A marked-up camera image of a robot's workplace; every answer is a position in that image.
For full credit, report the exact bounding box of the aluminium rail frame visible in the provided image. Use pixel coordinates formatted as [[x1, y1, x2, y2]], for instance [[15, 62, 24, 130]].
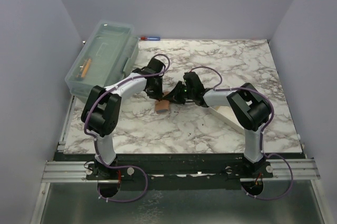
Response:
[[43, 98, 320, 182]]

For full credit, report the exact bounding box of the red blue screwdriver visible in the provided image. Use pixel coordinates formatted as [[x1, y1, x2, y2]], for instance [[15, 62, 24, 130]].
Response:
[[139, 36, 161, 41]]

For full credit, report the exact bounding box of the orange tool inside box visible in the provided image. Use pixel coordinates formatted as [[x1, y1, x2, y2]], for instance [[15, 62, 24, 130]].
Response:
[[76, 58, 92, 80]]

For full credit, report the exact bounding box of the tan leather card holder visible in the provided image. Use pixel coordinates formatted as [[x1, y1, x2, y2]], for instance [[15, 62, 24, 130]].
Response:
[[154, 99, 170, 114]]

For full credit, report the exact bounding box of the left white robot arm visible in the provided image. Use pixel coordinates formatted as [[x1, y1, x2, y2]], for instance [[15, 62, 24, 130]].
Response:
[[81, 57, 169, 179]]

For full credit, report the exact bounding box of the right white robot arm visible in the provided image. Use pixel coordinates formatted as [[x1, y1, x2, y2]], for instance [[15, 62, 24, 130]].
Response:
[[162, 72, 274, 178]]

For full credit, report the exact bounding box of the clear green plastic box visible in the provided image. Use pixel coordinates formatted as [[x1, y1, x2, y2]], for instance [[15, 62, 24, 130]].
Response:
[[65, 20, 138, 102]]

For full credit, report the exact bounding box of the white rectangular tray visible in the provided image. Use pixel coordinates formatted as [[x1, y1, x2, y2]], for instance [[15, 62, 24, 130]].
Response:
[[208, 106, 245, 135]]

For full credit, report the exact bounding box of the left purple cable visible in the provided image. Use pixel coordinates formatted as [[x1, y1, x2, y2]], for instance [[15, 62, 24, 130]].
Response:
[[83, 54, 171, 203]]

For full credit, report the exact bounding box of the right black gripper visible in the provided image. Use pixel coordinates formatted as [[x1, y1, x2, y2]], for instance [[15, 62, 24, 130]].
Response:
[[165, 81, 195, 105]]

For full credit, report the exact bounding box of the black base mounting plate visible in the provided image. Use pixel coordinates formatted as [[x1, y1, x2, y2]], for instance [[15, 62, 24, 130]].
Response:
[[54, 152, 274, 191]]

